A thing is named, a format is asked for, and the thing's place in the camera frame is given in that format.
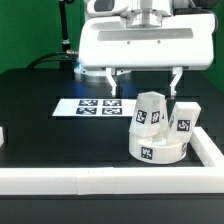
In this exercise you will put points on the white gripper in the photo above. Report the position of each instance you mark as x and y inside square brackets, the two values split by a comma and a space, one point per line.
[182, 41]

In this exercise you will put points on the white round stool seat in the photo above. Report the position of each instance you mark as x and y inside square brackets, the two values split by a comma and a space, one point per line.
[158, 152]

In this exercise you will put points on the white marker sheet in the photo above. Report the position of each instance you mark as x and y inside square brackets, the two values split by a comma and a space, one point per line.
[94, 108]

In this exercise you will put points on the white U-shaped fence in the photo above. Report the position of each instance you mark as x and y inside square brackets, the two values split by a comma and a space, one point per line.
[208, 178]

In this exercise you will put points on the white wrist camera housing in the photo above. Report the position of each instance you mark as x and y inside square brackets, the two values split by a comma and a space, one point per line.
[104, 8]

